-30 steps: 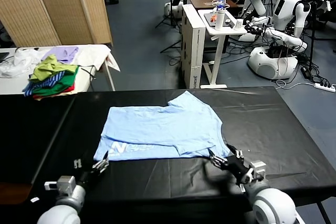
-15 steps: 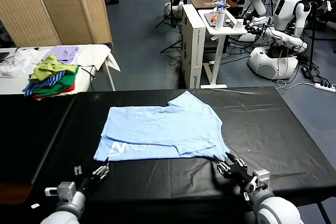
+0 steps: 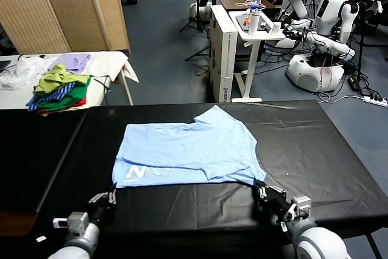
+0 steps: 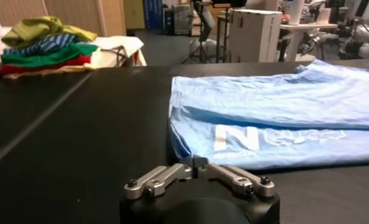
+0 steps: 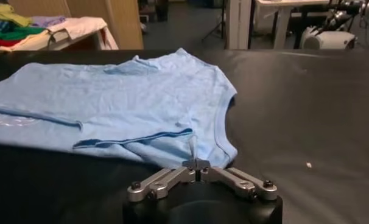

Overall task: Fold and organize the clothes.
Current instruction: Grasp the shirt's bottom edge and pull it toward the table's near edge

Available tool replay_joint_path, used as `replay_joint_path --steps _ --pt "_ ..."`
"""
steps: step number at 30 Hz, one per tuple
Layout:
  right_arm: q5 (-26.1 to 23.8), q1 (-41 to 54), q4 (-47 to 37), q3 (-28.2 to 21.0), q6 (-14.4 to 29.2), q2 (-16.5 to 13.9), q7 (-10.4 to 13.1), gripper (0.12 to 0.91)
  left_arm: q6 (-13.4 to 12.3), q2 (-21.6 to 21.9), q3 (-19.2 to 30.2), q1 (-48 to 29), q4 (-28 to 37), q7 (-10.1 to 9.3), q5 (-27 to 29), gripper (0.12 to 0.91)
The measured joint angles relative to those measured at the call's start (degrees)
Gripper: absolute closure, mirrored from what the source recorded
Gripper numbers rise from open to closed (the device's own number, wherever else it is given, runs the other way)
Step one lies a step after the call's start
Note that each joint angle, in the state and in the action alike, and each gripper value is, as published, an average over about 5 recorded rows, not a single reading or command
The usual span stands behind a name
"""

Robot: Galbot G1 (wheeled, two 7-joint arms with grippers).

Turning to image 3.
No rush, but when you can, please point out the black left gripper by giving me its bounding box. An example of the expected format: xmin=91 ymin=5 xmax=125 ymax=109
xmin=87 ymin=183 xmax=118 ymax=227

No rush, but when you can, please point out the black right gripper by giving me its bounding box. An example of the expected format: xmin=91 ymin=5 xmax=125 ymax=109
xmin=255 ymin=181 xmax=294 ymax=222

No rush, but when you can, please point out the light blue t-shirt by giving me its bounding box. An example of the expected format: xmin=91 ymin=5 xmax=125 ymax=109
xmin=112 ymin=104 xmax=267 ymax=189

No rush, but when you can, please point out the small white round robot base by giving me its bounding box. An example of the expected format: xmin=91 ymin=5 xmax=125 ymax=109
xmin=189 ymin=1 xmax=212 ymax=23

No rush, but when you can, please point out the stack of folded clothes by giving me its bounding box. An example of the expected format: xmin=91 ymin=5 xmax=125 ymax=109
xmin=25 ymin=82 xmax=76 ymax=112

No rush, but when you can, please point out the black table cover sheet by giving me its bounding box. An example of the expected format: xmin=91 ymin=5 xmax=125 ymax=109
xmin=0 ymin=99 xmax=388 ymax=239

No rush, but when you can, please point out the beige garment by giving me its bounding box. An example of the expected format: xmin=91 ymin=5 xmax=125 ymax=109
xmin=38 ymin=106 xmax=89 ymax=117

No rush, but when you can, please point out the red garment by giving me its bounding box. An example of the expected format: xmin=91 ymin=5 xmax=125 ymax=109
xmin=38 ymin=95 xmax=88 ymax=113

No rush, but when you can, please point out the green garment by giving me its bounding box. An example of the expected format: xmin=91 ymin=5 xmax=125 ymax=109
xmin=36 ymin=76 xmax=92 ymax=111

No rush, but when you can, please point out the white side table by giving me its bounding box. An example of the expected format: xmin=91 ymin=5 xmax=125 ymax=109
xmin=0 ymin=51 xmax=135 ymax=110

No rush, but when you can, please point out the yellow-green garment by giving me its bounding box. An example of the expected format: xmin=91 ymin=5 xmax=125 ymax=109
xmin=33 ymin=62 xmax=89 ymax=93

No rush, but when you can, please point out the cream draped cloth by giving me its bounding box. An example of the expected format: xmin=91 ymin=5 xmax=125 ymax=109
xmin=86 ymin=51 xmax=140 ymax=84

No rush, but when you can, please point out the white standing desk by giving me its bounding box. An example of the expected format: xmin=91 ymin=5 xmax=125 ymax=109
xmin=227 ymin=10 xmax=287 ymax=103

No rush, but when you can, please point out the black power adapter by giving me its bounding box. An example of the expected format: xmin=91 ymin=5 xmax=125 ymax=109
xmin=347 ymin=76 xmax=362 ymax=91

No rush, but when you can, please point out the lilac garment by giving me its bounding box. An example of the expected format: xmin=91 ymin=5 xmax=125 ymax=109
xmin=48 ymin=53 xmax=92 ymax=75

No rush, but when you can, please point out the tall white cardboard box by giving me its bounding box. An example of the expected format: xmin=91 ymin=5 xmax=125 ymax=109
xmin=209 ymin=4 xmax=238 ymax=103

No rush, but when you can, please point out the white power strip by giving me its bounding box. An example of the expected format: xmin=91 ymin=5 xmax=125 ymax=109
xmin=363 ymin=95 xmax=388 ymax=106

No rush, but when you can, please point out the black light stand pole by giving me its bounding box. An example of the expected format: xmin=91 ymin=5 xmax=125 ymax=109
xmin=354 ymin=0 xmax=369 ymax=82

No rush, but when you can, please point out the black tripod stand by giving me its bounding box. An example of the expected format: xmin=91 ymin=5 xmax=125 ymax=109
xmin=179 ymin=0 xmax=210 ymax=34

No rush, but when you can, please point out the wicker folding screen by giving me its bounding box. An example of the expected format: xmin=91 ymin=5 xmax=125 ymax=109
xmin=0 ymin=0 xmax=132 ymax=55

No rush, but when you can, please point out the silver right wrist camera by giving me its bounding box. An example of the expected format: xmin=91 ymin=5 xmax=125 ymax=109
xmin=290 ymin=195 xmax=313 ymax=221

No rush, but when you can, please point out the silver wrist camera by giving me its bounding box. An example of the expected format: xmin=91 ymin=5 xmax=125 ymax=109
xmin=290 ymin=195 xmax=313 ymax=221
xmin=52 ymin=211 xmax=90 ymax=236

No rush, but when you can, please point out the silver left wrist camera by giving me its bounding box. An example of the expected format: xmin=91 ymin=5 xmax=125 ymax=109
xmin=52 ymin=211 xmax=90 ymax=236

